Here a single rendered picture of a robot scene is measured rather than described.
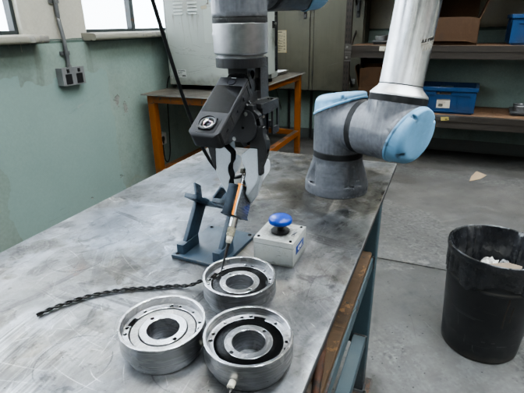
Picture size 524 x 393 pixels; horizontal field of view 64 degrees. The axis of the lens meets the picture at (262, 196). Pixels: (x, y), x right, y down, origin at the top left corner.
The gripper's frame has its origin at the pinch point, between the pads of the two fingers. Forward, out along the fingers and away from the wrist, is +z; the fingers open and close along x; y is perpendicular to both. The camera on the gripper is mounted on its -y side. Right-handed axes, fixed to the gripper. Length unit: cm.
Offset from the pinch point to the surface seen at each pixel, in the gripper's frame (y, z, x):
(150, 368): -25.0, 11.3, -1.7
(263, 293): -9.4, 9.5, -8.4
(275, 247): 3.3, 9.8, -4.5
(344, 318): 25.8, 38.2, -11.4
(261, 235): 4.3, 8.6, -1.5
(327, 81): 358, 29, 98
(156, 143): 162, 47, 153
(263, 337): -16.2, 10.5, -11.5
